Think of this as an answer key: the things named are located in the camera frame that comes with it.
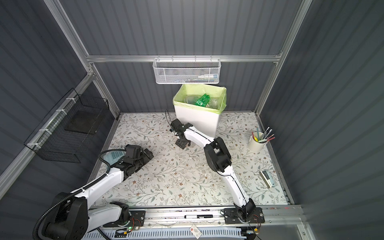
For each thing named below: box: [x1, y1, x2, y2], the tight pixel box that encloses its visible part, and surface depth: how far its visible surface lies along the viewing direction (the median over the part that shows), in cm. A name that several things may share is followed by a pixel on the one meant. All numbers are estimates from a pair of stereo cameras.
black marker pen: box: [184, 214, 213, 219], surface depth 75 cm
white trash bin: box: [173, 95, 227, 139], surface depth 87 cm
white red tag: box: [189, 224, 202, 239], surface depth 71 cm
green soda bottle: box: [195, 93, 211, 107], surface depth 94 cm
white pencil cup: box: [248, 132, 268, 152], surface depth 95 cm
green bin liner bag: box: [172, 84, 227, 115], surface depth 96 cm
